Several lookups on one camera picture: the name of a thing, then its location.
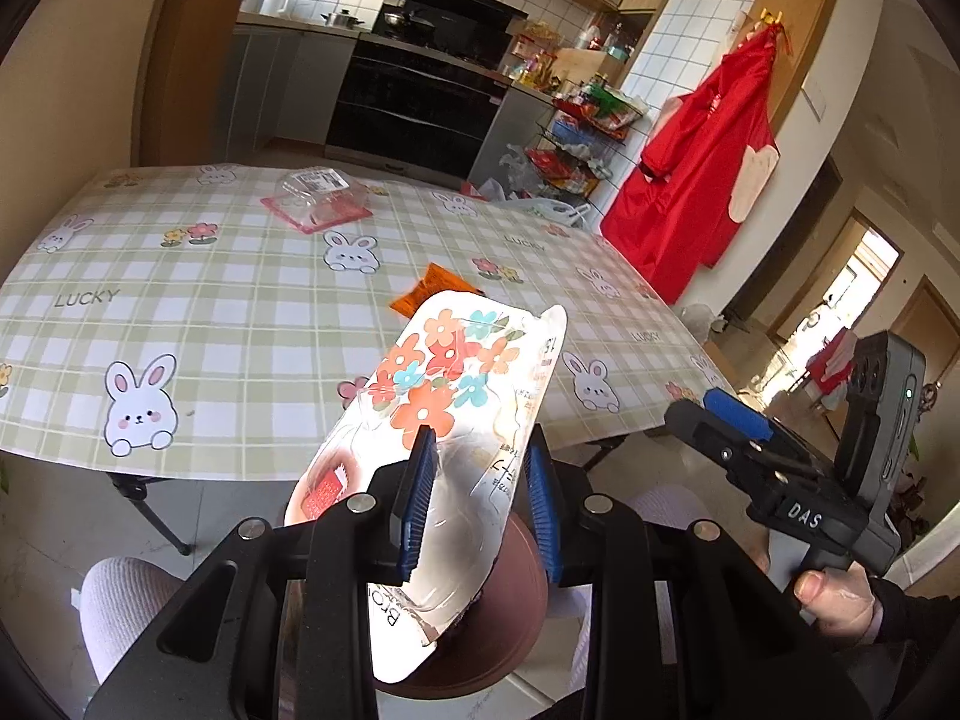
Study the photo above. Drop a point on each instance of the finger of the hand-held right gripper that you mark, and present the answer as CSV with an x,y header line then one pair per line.
x,y
739,414
705,431

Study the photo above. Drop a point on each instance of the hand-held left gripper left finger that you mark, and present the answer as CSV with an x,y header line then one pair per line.
x,y
420,502

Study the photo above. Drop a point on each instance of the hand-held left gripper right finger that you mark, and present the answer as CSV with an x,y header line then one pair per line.
x,y
541,510

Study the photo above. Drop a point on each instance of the brown round bin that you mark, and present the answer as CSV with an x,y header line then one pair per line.
x,y
510,600

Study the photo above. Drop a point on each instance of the white floral plastic packet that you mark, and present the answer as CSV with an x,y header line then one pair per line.
x,y
450,367

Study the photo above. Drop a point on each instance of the person's right forearm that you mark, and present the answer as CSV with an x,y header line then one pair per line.
x,y
915,615

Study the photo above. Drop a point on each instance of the person's right hand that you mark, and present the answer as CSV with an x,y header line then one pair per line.
x,y
840,604

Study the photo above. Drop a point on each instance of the red hanging garment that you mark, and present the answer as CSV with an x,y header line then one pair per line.
x,y
829,360

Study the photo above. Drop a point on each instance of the black table leg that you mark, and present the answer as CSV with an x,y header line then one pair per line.
x,y
604,454
154,514

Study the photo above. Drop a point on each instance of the wooden door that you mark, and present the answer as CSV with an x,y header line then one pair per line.
x,y
930,330

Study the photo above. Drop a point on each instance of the orange snack wrapper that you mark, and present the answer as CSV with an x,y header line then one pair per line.
x,y
427,289

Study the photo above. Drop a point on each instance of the red apron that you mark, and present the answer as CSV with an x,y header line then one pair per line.
x,y
675,195

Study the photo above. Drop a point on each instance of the checked rabbit print tablecloth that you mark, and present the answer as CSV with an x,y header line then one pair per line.
x,y
225,330

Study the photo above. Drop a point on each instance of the white green printed plastic bag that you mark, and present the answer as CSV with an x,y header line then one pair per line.
x,y
555,208

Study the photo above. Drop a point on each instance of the person's left leg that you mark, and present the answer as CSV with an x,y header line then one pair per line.
x,y
127,615

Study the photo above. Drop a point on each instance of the red packet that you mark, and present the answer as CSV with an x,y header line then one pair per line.
x,y
472,190

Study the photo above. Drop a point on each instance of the clear plastic food container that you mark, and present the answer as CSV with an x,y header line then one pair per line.
x,y
315,199

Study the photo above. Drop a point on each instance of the red green snack packets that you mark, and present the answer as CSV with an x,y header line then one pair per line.
x,y
607,105

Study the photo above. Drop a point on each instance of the grey base cabinet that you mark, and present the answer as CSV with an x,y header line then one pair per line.
x,y
300,82
510,120

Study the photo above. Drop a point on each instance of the black built-in stove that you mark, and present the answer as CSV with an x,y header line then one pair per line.
x,y
412,105

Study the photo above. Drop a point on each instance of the cluster of seasoning packets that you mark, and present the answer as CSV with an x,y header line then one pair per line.
x,y
536,60

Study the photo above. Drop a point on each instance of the black wok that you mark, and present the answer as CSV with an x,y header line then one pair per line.
x,y
405,19

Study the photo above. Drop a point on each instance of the steel cooking pot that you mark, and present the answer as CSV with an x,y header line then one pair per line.
x,y
343,19

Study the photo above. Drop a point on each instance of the black range hood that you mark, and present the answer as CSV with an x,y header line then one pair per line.
x,y
457,4

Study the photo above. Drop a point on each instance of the white kettle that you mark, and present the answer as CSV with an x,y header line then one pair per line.
x,y
276,3

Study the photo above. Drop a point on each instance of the white wall switch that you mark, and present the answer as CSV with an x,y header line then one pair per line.
x,y
814,97

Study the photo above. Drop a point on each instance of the yellow wall hook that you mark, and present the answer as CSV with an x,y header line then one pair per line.
x,y
771,15

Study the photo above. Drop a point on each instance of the wooden wall shelf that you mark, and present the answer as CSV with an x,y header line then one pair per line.
x,y
645,0

